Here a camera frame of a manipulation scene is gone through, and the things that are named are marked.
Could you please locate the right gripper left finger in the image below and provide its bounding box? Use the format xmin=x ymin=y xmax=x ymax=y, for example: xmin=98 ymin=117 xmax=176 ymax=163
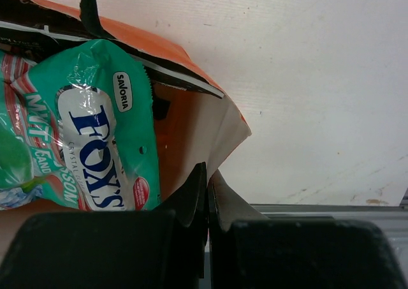
xmin=1 ymin=163 xmax=207 ymax=288

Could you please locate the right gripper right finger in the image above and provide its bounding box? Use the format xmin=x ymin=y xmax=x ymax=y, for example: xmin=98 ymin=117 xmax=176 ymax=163
xmin=207 ymin=170 xmax=408 ymax=289

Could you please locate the orange paper bag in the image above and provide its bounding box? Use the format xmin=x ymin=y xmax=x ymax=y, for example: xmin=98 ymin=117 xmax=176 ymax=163
xmin=1 ymin=0 xmax=251 ymax=251

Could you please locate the green Fox's candy bag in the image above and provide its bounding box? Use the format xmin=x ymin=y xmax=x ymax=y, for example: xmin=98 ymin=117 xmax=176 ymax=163
xmin=1 ymin=40 xmax=161 ymax=211

